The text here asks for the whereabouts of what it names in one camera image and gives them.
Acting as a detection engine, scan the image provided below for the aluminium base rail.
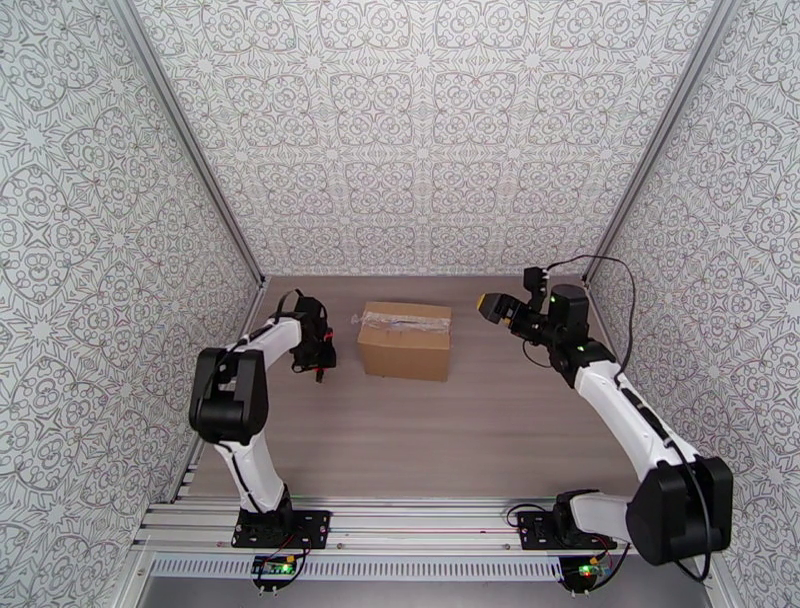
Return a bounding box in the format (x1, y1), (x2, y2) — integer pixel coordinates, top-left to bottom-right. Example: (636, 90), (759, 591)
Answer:
(131, 496), (720, 558)

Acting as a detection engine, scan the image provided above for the clear plastic bag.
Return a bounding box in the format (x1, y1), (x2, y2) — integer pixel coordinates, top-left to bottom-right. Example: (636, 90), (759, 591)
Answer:
(351, 310), (453, 333)

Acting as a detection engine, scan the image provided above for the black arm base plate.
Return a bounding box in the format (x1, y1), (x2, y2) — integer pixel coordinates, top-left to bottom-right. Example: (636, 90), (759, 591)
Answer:
(232, 509), (333, 551)
(517, 509), (618, 553)

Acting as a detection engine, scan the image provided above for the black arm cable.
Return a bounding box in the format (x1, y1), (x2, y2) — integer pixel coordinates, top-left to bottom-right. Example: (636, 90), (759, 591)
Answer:
(274, 288), (305, 326)
(542, 254), (638, 383)

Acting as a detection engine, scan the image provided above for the brown cardboard box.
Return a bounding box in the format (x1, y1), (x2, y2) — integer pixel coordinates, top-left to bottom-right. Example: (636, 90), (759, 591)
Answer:
(356, 301), (453, 383)

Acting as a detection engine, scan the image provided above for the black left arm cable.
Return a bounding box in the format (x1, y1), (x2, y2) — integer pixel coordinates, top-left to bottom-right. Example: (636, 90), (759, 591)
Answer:
(274, 288), (305, 326)

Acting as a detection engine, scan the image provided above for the slotted metal vent strip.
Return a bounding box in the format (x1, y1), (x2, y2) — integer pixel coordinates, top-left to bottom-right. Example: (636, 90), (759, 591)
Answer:
(149, 557), (565, 580)

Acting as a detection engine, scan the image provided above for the aluminium frame post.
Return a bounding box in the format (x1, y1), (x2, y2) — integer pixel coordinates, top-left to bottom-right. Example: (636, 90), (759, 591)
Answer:
(581, 0), (733, 284)
(109, 0), (268, 284)

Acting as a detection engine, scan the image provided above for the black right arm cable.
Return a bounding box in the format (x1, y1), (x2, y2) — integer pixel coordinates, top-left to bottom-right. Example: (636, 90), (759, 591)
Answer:
(542, 254), (638, 383)

